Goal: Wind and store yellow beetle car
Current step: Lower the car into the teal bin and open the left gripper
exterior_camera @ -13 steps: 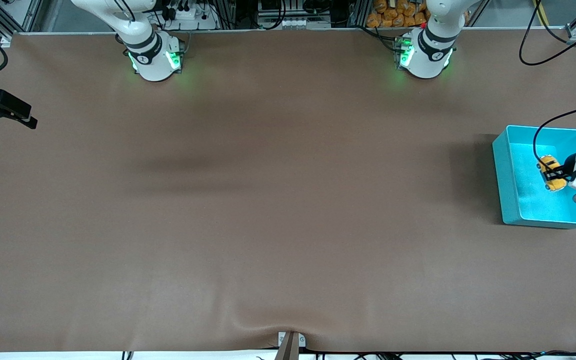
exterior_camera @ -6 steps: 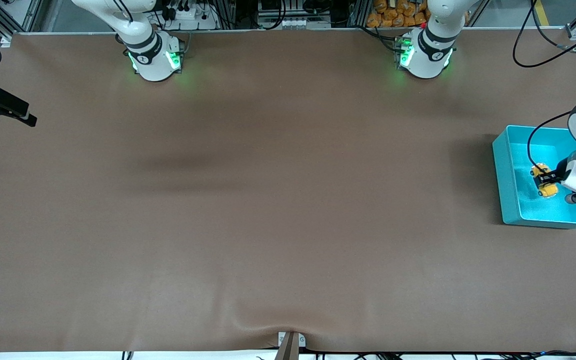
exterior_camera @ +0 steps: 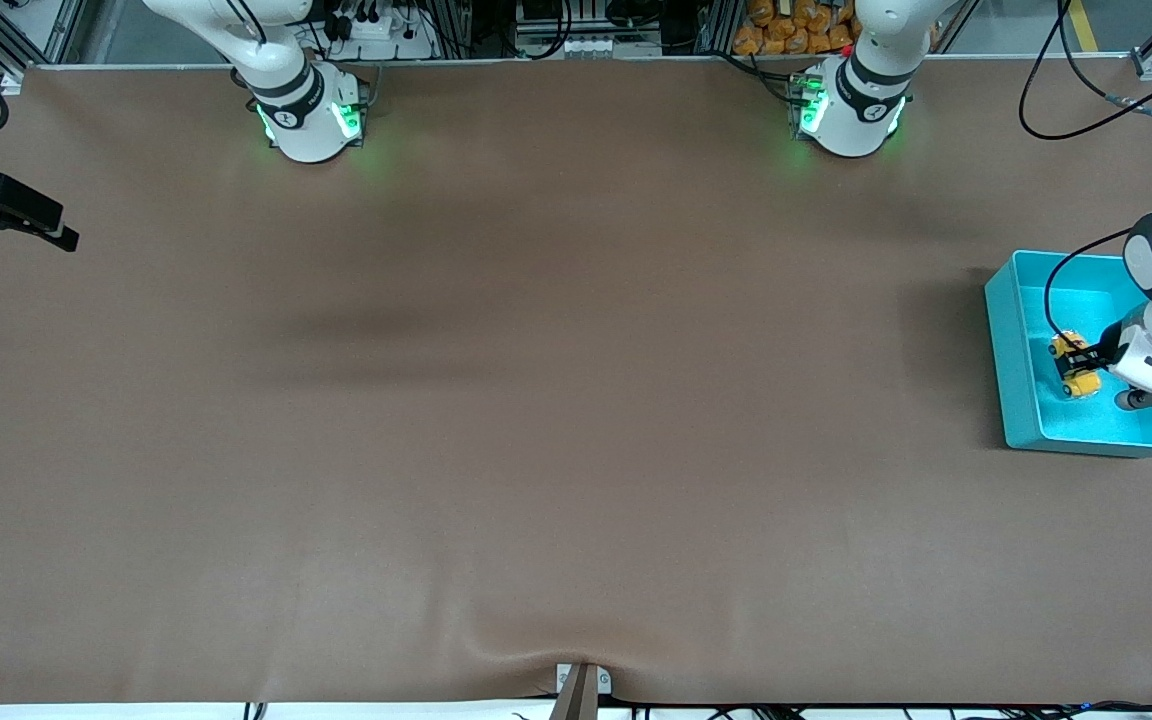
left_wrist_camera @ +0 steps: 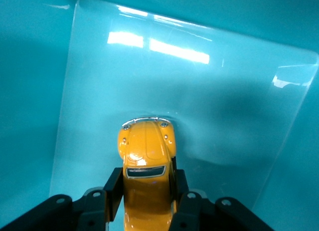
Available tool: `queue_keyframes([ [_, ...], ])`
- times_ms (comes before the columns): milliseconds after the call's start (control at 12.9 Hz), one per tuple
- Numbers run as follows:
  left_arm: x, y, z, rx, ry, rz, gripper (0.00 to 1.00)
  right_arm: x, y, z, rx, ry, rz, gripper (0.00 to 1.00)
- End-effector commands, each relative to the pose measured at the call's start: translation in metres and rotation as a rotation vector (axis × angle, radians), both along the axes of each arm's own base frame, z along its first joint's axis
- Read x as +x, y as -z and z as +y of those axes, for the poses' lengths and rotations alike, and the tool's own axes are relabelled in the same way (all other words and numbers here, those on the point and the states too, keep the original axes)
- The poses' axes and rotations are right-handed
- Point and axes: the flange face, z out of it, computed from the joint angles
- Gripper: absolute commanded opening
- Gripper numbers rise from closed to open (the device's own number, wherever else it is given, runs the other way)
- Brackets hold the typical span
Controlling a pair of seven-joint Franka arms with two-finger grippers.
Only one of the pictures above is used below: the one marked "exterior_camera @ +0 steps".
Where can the orange packaged items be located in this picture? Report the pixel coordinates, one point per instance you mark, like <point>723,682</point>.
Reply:
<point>786,35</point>

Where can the teal plastic storage box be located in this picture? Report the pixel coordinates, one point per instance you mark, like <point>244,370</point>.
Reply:
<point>1066,430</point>

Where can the white power strip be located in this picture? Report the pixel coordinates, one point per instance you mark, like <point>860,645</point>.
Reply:
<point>376,30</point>

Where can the grey table edge bracket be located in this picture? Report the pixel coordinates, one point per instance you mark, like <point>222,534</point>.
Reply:
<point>576,700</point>

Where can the yellow beetle toy car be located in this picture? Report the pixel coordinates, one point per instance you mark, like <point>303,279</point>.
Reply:
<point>1086,386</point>

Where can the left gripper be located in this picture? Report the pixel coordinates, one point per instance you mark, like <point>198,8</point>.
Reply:
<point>1099,355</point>

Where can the brown table mat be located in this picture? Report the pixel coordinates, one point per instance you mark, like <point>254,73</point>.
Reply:
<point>576,400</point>

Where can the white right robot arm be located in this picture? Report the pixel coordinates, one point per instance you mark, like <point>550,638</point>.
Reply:
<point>306,120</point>

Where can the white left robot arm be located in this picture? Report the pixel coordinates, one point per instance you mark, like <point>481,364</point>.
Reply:
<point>861,100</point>

